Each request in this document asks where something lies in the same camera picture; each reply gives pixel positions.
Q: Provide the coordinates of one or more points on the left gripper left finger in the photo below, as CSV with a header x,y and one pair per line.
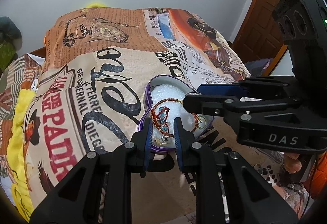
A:
x,y
99,184

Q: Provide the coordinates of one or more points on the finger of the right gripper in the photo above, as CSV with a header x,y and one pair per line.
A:
x,y
230,89
226,106

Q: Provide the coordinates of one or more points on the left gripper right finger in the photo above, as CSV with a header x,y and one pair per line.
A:
x,y
228,188

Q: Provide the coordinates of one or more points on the heart-shaped tin jewelry box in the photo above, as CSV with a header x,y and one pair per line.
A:
x,y
163,103

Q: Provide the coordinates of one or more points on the right human hand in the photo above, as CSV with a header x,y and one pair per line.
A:
x,y
292,163

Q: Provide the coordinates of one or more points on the brown wooden door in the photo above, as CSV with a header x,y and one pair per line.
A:
x,y
259,36

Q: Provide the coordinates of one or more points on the yellow cloth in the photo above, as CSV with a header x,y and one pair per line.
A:
x,y
15,157

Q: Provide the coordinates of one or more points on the newspaper print bed blanket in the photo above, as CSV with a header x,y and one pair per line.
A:
x,y
91,91

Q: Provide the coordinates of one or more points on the striped patchwork blanket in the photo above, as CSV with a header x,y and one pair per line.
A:
x,y
22,73

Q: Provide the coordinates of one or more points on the green patterned storage box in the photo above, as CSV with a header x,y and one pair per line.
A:
x,y
7,54

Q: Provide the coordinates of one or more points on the yellow plastic chair back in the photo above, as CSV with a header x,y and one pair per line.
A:
x,y
96,5

